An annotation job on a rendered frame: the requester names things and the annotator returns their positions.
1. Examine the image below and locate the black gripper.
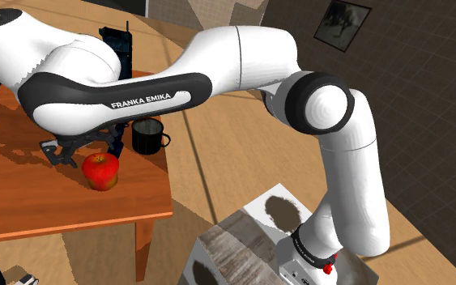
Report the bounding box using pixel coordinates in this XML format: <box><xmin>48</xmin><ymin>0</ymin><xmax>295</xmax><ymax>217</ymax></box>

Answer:
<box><xmin>39</xmin><ymin>126</ymin><xmax>120</xmax><ymax>169</ymax></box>

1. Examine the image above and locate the dark blue device with antenna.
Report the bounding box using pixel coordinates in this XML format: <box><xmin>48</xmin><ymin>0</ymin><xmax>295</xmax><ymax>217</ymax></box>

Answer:
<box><xmin>98</xmin><ymin>20</ymin><xmax>134</xmax><ymax>160</ymax></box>

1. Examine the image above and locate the black mug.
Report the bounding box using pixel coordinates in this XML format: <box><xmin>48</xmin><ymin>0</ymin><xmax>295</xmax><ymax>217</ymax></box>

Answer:
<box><xmin>130</xmin><ymin>117</ymin><xmax>172</xmax><ymax>156</ymax></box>

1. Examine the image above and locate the dark framed wall picture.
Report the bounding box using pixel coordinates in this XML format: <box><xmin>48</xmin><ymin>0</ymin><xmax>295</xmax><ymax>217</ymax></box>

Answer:
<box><xmin>313</xmin><ymin>0</ymin><xmax>373</xmax><ymax>53</ymax></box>

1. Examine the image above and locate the red apple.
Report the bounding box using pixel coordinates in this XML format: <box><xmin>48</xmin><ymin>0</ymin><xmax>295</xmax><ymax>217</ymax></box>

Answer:
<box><xmin>81</xmin><ymin>151</ymin><xmax>121</xmax><ymax>193</ymax></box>

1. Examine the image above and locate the patterned grey robot stand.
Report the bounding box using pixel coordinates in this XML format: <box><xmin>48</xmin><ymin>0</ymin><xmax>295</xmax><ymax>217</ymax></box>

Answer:
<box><xmin>177</xmin><ymin>182</ymin><xmax>381</xmax><ymax>285</ymax></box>

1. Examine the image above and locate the orange-brown wooden table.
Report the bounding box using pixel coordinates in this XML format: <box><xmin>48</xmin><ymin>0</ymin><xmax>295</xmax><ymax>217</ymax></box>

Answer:
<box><xmin>0</xmin><ymin>67</ymin><xmax>174</xmax><ymax>283</ymax></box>

